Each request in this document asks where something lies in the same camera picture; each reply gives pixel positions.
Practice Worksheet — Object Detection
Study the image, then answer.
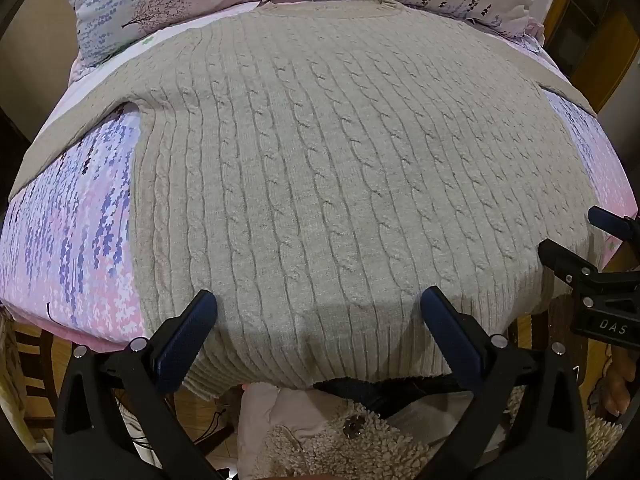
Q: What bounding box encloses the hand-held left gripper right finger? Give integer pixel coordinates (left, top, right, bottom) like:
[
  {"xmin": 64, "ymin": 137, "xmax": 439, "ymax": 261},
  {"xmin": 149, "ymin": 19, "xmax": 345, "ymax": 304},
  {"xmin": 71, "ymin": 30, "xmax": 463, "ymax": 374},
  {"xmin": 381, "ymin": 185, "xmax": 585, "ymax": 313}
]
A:
[{"xmin": 421, "ymin": 286, "xmax": 587, "ymax": 480}]

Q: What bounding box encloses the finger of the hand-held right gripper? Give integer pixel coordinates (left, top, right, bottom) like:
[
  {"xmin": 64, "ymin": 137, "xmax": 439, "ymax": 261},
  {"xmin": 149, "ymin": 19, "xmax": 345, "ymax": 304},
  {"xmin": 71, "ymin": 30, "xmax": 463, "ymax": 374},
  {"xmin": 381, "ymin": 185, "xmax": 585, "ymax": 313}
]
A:
[
  {"xmin": 537, "ymin": 239, "xmax": 597, "ymax": 288},
  {"xmin": 587, "ymin": 205, "xmax": 640, "ymax": 242}
]

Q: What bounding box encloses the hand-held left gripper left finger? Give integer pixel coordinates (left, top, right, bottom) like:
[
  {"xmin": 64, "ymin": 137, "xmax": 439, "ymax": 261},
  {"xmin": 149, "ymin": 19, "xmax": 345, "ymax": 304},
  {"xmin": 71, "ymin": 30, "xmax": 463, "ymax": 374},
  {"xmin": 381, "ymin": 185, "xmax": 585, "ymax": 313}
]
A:
[{"xmin": 52, "ymin": 289, "xmax": 222, "ymax": 480}]

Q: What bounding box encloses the beige cable-knit sweater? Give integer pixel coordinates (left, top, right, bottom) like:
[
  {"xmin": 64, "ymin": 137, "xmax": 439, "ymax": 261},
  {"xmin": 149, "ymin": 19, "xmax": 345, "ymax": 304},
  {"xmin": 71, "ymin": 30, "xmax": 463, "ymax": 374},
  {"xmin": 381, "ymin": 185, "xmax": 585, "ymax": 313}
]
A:
[{"xmin": 10, "ymin": 0, "xmax": 607, "ymax": 402}]

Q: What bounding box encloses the person's right hand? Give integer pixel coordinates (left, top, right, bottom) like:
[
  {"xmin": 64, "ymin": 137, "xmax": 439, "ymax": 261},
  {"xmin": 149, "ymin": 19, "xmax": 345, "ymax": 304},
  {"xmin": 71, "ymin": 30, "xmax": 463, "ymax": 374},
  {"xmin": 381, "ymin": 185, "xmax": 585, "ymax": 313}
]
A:
[{"xmin": 602, "ymin": 347, "xmax": 635, "ymax": 417}]

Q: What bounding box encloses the floral pink bedsheet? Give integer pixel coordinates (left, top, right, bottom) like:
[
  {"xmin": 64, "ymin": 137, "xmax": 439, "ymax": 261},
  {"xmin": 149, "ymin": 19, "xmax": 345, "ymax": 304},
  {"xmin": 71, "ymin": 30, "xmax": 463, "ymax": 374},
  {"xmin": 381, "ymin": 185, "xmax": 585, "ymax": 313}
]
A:
[{"xmin": 0, "ymin": 0, "xmax": 632, "ymax": 357}]

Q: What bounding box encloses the cream fleece jacket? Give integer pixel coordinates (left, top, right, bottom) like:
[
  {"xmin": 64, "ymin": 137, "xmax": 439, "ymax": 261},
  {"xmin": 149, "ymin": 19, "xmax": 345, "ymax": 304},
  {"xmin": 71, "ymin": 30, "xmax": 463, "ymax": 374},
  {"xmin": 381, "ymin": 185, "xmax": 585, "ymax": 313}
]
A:
[{"xmin": 239, "ymin": 382, "xmax": 618, "ymax": 480}]

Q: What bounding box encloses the wooden chair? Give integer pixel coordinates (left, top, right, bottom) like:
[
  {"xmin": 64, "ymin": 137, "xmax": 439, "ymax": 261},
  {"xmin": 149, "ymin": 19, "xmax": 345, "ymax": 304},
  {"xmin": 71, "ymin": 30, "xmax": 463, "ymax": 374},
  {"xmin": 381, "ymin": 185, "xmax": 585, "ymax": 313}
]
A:
[{"xmin": 0, "ymin": 310, "xmax": 61, "ymax": 466}]

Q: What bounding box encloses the wooden cabinet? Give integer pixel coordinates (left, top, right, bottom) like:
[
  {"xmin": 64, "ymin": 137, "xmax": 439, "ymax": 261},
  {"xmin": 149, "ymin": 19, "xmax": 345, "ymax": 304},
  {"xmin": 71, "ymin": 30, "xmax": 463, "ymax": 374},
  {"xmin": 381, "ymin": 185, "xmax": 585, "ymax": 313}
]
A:
[{"xmin": 544, "ymin": 0, "xmax": 640, "ymax": 117}]

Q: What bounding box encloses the floral pillow with tree print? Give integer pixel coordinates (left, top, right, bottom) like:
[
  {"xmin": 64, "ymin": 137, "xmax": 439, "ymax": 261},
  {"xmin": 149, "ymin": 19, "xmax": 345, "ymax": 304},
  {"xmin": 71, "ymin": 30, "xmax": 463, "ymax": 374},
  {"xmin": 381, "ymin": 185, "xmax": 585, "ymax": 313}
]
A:
[{"xmin": 59, "ymin": 0, "xmax": 287, "ymax": 69}]

